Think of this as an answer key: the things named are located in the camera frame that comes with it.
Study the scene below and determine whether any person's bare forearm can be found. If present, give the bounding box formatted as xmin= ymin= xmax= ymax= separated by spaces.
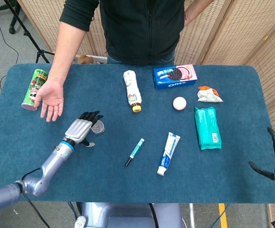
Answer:
xmin=47 ymin=20 xmax=92 ymax=85

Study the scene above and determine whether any person's black jacket torso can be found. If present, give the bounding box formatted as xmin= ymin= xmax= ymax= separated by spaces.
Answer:
xmin=59 ymin=0 xmax=188 ymax=67

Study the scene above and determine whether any teal black marker pen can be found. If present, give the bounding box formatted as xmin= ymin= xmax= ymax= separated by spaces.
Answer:
xmin=124 ymin=138 xmax=145 ymax=168

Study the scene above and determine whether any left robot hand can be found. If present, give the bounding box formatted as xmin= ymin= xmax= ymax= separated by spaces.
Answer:
xmin=64 ymin=110 xmax=104 ymax=148

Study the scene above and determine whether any white round ball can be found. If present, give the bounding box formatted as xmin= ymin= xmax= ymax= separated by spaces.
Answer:
xmin=172 ymin=96 xmax=187 ymax=111

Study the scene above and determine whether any brown plush toy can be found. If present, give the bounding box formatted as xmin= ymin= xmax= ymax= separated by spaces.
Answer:
xmin=77 ymin=54 xmax=95 ymax=65

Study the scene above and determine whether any robot torso base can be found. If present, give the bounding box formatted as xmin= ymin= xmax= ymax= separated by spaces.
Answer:
xmin=74 ymin=202 xmax=185 ymax=228

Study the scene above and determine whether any person's open hand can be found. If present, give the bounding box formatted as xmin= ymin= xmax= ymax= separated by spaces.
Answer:
xmin=34 ymin=79 xmax=65 ymax=123

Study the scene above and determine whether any white orange snack packet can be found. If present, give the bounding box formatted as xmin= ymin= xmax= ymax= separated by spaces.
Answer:
xmin=197 ymin=85 xmax=224 ymax=103

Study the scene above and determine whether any black tripod stand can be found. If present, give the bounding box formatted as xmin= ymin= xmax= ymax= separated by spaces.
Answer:
xmin=3 ymin=0 xmax=55 ymax=64

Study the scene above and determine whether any white plastic basket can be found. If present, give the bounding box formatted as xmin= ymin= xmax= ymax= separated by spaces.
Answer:
xmin=74 ymin=55 xmax=108 ymax=65

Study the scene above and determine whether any wicker folding screen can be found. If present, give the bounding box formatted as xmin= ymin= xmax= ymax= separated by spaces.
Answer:
xmin=17 ymin=0 xmax=275 ymax=133

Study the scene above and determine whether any white blue toothpaste tube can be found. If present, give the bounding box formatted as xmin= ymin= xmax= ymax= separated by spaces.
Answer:
xmin=156 ymin=132 xmax=181 ymax=177

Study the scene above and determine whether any blue Oreo cookie box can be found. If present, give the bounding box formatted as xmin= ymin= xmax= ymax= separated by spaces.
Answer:
xmin=152 ymin=64 xmax=198 ymax=90

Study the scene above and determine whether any small clear round lid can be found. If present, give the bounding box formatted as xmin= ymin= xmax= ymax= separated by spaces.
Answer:
xmin=91 ymin=120 xmax=106 ymax=135

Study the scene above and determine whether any blue table mat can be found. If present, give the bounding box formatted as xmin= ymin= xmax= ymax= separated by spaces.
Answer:
xmin=0 ymin=63 xmax=275 ymax=204

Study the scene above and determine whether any white drink bottle yellow cap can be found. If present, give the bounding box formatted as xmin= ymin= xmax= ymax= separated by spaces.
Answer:
xmin=123 ymin=70 xmax=142 ymax=113

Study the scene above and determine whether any teal tissue pack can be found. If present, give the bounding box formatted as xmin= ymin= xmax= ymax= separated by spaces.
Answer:
xmin=194 ymin=106 xmax=222 ymax=151

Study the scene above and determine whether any black office chair base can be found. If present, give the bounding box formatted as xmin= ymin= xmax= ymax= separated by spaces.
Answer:
xmin=0 ymin=0 xmax=21 ymax=35

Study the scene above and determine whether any green Pringles can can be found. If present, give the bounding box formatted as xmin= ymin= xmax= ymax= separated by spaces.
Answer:
xmin=21 ymin=68 xmax=49 ymax=112

